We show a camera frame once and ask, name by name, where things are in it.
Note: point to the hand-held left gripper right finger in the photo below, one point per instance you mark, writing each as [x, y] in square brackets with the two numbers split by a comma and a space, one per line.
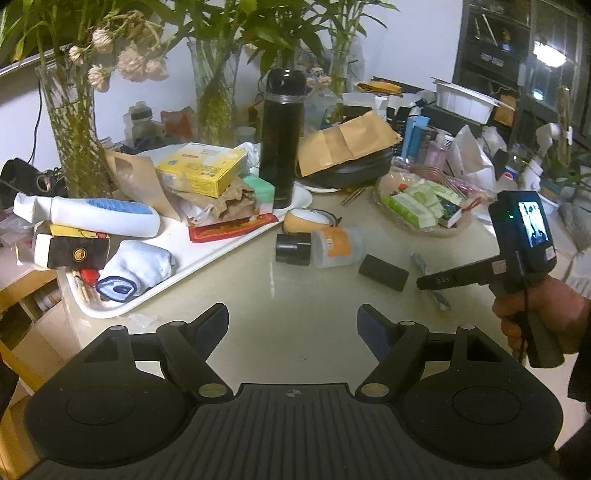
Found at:
[374, 332]

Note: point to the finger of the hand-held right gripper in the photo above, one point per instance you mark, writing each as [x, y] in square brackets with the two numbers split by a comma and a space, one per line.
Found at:
[452, 279]

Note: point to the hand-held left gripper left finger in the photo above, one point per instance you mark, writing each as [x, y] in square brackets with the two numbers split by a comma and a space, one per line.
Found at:
[210, 332]

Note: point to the black rectangular block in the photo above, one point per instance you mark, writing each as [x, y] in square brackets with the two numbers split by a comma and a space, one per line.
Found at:
[383, 272]

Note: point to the white jar orange label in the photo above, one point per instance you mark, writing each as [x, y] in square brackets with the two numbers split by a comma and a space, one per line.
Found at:
[337, 247]

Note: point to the short black cylinder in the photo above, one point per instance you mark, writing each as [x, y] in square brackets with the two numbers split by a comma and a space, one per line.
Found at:
[293, 249]

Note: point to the person's right forearm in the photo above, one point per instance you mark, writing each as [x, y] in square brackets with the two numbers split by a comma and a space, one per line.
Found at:
[586, 332]

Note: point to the person's right hand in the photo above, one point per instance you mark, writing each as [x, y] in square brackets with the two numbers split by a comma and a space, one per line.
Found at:
[561, 304]

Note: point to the glass dish of packets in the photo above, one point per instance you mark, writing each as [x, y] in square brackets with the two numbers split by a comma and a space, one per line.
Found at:
[415, 232]

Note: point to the small dark box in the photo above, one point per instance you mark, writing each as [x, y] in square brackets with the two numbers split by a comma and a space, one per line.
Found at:
[450, 217]

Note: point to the cola bottle blue label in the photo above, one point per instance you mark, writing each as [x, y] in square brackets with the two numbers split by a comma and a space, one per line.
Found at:
[508, 175]

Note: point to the white gimbal tripod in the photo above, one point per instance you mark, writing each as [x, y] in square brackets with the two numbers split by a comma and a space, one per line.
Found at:
[531, 175]

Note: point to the white tray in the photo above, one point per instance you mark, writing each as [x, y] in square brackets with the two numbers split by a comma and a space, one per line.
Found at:
[184, 258]

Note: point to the white green wipes packet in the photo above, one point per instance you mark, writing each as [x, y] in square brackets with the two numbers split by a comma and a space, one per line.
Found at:
[415, 210]

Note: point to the potted green plant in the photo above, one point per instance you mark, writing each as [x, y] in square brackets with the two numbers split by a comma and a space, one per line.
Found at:
[563, 161]

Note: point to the white plastic bag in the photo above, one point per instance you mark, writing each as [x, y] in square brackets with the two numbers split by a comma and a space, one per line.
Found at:
[471, 157]

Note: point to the rolled white blue socks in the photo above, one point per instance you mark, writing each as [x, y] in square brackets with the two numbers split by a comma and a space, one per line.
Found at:
[134, 270]

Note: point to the red packet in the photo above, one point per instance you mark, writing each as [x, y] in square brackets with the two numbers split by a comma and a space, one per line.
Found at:
[226, 228]

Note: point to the pink bottle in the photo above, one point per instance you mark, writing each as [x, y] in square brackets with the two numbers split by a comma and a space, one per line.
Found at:
[438, 154]

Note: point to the wooden chopsticks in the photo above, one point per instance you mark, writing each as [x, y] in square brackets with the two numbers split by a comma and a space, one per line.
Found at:
[353, 196]

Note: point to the crumpled brown paper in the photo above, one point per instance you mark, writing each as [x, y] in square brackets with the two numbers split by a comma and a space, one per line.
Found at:
[217, 203]

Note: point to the round wooden white-top gadget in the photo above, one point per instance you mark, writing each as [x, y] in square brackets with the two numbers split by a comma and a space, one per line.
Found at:
[307, 219]

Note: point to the small red item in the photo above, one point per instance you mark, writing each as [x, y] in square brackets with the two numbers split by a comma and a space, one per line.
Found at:
[90, 277]

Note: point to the blue white box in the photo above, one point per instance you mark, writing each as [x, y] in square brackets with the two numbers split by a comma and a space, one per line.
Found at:
[413, 136]

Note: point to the black zip case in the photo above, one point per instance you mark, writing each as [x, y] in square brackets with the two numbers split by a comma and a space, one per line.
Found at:
[355, 168]

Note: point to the mint green box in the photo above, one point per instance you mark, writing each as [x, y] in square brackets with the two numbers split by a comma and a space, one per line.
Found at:
[261, 194]

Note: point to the white takeaway container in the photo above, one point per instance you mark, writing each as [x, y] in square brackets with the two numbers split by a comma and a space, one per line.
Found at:
[466, 99]

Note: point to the white plate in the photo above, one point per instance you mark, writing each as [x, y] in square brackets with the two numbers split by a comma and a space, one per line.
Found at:
[302, 194]

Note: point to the white tube blue label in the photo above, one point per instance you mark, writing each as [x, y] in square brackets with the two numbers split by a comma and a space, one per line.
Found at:
[101, 214]

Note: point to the black box gold emblem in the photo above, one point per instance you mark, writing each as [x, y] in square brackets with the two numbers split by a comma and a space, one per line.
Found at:
[69, 251]

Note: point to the yellow cardboard box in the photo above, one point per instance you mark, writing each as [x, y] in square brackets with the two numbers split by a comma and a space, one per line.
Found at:
[203, 168]

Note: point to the yellow pictured box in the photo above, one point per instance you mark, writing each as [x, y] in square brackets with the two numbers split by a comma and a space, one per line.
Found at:
[78, 230]

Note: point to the brown window paper bag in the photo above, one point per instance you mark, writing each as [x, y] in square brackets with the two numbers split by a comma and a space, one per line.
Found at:
[134, 180]

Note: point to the brown paper envelope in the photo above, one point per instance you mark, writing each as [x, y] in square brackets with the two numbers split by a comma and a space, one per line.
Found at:
[346, 138]

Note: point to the white crumpled plastic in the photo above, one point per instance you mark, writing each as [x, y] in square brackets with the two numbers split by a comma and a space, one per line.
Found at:
[249, 154]

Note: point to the wooden shelf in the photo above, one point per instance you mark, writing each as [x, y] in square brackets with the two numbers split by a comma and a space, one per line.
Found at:
[27, 286]

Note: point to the black shelf cabinet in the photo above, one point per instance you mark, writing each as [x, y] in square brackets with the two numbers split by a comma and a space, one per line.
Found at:
[489, 46]

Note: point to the black thermos bottle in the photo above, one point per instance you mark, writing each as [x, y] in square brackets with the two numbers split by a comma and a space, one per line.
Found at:
[279, 138]

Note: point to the yellow black pouch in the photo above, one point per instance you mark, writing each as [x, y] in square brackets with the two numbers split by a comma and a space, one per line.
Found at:
[378, 86]

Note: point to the orange toy packet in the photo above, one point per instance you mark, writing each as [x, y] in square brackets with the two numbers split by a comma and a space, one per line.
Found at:
[178, 124]

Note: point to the small glass jar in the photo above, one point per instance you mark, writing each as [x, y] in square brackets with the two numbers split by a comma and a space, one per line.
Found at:
[141, 122]

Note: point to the glass vase with bamboo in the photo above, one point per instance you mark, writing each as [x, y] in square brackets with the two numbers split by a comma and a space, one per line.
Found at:
[344, 64]
[214, 101]

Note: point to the glass vase dried flowers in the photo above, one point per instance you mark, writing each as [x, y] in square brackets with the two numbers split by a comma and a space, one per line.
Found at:
[74, 138]

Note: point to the black webcam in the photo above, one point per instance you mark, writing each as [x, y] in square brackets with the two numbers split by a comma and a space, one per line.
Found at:
[23, 177]

